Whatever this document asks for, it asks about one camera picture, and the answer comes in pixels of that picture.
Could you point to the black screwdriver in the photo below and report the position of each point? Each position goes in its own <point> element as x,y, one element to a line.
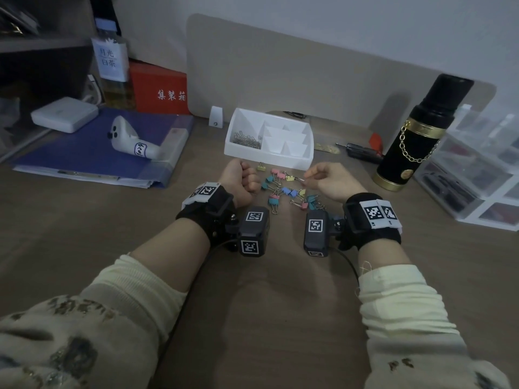
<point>363,151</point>

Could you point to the grey shelf unit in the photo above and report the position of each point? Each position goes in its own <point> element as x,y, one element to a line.
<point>44,48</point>

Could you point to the white handheld controller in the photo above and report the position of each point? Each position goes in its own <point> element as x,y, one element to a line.
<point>123,135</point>

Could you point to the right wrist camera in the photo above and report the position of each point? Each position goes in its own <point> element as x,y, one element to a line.
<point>316,234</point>

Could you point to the small heap of paper clips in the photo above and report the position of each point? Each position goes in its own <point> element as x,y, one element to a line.
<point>246,139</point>

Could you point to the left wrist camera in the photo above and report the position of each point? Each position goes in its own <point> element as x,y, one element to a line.
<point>253,232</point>

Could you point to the person's left forearm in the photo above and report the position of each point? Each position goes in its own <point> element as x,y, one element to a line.
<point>113,316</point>

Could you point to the blue document folder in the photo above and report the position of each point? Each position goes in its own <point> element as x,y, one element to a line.
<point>73,153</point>

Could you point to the white compartment organizer tray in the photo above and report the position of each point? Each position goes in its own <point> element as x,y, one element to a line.
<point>243,153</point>

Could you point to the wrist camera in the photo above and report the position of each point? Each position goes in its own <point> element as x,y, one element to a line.
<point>253,232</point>
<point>316,234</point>

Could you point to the person's right hand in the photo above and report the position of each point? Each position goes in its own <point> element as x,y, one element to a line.
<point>338,182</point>

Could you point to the group of coloured binder clips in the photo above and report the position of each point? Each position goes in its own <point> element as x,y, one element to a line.
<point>286,192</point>

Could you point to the person's left hand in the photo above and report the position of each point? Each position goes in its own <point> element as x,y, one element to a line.
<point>239,182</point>

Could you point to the flat gold strip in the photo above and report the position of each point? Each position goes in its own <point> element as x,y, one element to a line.
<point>327,148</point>

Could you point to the beige desk divider panel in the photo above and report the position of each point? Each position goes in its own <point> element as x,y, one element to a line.
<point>324,68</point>

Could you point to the clear plastic bag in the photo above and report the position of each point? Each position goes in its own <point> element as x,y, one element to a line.
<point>9,107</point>

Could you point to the clear plastic case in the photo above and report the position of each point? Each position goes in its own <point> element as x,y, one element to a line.
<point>474,170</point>

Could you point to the small red object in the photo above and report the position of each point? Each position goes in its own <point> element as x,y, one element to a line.
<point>376,141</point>

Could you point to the white flat adapter box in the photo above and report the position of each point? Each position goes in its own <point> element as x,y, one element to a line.
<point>65,115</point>

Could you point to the small white stand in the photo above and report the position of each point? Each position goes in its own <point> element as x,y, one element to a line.
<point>216,116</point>

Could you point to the tea bottle with blue cap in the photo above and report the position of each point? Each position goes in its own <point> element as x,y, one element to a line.
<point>111,64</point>

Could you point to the person's right forearm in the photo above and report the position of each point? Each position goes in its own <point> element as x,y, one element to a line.
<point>409,320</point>

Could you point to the orange ribbed box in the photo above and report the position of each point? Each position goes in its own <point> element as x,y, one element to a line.
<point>158,87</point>

